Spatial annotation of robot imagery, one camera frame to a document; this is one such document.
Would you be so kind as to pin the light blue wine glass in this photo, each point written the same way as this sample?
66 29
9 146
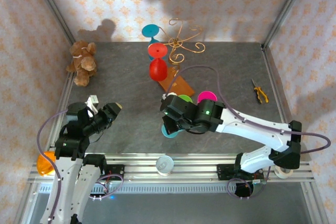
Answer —
168 135

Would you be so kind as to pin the green wine glass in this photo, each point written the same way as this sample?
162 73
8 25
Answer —
186 98

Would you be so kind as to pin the pink wine glass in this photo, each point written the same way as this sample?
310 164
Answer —
207 95

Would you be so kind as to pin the red wine glass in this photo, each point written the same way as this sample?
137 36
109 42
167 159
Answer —
158 70

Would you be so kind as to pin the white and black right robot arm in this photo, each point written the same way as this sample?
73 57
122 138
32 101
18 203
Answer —
252 129

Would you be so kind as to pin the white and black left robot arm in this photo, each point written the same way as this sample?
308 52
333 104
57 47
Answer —
65 182

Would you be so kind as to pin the orange round object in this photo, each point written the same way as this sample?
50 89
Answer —
43 165

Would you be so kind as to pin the brown teddy bear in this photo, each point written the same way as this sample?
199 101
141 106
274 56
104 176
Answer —
84 62

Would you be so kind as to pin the beige masking tape roll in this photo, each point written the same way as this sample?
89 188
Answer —
282 175

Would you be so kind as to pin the aluminium side rail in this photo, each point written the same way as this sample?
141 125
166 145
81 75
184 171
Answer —
63 98
277 87

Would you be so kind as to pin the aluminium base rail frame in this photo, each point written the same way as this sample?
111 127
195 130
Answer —
194 167

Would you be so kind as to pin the aluminium corner post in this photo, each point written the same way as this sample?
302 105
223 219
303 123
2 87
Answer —
52 6
286 9

